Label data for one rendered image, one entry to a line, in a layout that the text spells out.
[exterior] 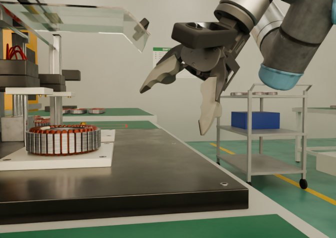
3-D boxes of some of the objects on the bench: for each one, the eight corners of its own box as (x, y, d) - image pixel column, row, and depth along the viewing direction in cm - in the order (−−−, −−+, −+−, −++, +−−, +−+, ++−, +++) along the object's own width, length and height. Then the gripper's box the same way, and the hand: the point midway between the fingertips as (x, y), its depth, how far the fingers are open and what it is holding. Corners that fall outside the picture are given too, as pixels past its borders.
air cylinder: (35, 137, 72) (34, 114, 72) (25, 141, 65) (25, 116, 64) (13, 137, 71) (12, 115, 71) (1, 141, 64) (0, 116, 64)
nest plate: (113, 148, 55) (113, 142, 55) (111, 166, 40) (111, 157, 40) (29, 151, 53) (28, 144, 53) (-7, 171, 38) (-7, 161, 38)
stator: (52, 132, 98) (52, 121, 98) (14, 134, 94) (14, 122, 94) (51, 129, 108) (51, 119, 108) (17, 131, 104) (17, 120, 104)
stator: (102, 143, 53) (102, 123, 53) (98, 155, 42) (98, 129, 42) (37, 145, 51) (37, 124, 51) (14, 158, 40) (14, 131, 40)
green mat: (148, 120, 156) (148, 120, 156) (166, 134, 96) (166, 133, 96) (-46, 123, 141) (-46, 122, 141) (-169, 141, 80) (-169, 140, 80)
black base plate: (161, 135, 94) (161, 128, 93) (249, 209, 31) (249, 187, 30) (4, 138, 86) (3, 130, 86) (-316, 246, 23) (-318, 217, 23)
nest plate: (115, 133, 79) (115, 129, 79) (114, 141, 64) (114, 136, 64) (57, 134, 76) (57, 130, 76) (42, 143, 62) (42, 137, 62)
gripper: (292, 50, 48) (226, 150, 49) (202, 15, 59) (150, 97, 60) (285, 24, 41) (208, 141, 42) (184, -11, 52) (125, 83, 53)
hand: (165, 112), depth 49 cm, fingers open, 14 cm apart
